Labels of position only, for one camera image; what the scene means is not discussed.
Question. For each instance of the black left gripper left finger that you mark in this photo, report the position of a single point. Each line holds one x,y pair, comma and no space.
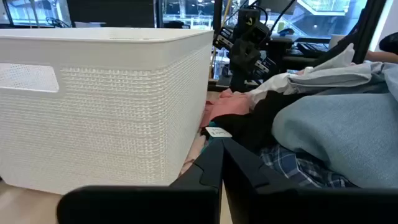
186,202

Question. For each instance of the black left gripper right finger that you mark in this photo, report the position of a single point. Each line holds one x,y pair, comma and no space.
280,205

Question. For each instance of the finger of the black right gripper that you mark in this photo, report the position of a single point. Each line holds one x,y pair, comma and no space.
239,53
252,59

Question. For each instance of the white towel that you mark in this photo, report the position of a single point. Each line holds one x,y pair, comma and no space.
270,87

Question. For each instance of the blue plaid shirt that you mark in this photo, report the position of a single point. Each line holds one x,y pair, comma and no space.
295,168

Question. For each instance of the pale pink sock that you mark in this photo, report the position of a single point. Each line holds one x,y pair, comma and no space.
194,152

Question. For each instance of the salmon pink garment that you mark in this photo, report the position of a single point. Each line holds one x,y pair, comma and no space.
230,105

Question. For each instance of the black garment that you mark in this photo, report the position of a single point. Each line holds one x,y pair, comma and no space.
255,124

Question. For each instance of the teal sock with paper tag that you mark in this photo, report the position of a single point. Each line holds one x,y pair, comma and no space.
219,132

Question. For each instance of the pale pinkish white garment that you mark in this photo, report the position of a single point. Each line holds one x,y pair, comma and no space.
335,60

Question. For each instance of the light blue denim garment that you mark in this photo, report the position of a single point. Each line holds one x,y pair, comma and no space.
342,140

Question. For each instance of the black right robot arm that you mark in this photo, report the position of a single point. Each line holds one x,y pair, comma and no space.
248,21

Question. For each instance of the black desk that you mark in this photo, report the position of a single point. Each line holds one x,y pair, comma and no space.
298,53

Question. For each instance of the person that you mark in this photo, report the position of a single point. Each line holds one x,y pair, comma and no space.
382,57

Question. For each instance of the white woven plastic basket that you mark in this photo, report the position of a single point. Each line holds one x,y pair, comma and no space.
93,109

